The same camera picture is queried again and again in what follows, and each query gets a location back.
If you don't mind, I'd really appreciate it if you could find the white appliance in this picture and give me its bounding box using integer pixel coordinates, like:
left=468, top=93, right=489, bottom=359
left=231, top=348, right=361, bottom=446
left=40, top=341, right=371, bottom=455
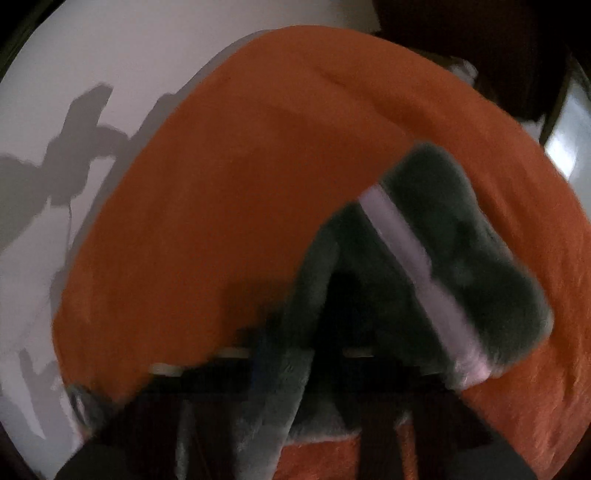
left=545, top=74, right=591, bottom=185

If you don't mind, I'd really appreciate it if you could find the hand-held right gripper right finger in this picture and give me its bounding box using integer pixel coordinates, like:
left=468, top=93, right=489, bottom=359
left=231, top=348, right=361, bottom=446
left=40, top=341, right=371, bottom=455
left=313, top=330, right=537, bottom=480

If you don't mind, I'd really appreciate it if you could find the dark green fleece jacket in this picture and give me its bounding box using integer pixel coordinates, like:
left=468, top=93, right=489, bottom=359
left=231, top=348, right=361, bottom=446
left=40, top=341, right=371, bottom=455
left=65, top=141, right=555, bottom=480

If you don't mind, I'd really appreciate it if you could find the wooden wardrobe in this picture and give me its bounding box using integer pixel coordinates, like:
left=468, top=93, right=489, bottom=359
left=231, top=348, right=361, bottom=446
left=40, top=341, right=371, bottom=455
left=374, top=0, right=573, bottom=125

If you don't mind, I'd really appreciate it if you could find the orange blanket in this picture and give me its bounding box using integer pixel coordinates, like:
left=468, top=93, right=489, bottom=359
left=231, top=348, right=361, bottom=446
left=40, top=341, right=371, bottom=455
left=51, top=25, right=591, bottom=480

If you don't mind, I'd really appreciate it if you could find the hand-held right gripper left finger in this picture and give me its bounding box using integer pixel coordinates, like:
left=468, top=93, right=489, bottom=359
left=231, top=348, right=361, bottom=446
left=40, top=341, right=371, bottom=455
left=55, top=328, right=280, bottom=480

